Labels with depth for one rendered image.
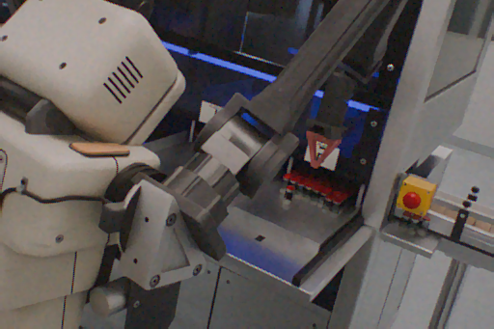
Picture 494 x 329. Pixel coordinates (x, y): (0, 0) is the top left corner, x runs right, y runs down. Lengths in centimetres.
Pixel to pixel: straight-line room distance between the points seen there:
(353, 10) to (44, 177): 42
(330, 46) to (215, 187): 23
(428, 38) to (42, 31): 90
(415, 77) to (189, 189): 86
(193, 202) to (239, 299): 115
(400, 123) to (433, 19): 25
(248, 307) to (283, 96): 113
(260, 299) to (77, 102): 117
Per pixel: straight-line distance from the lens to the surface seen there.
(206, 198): 65
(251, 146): 71
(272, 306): 173
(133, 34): 70
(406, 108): 142
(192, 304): 189
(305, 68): 73
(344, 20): 75
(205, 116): 165
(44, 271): 79
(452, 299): 170
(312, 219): 146
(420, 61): 140
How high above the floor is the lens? 149
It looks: 19 degrees down
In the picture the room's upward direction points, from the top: 12 degrees clockwise
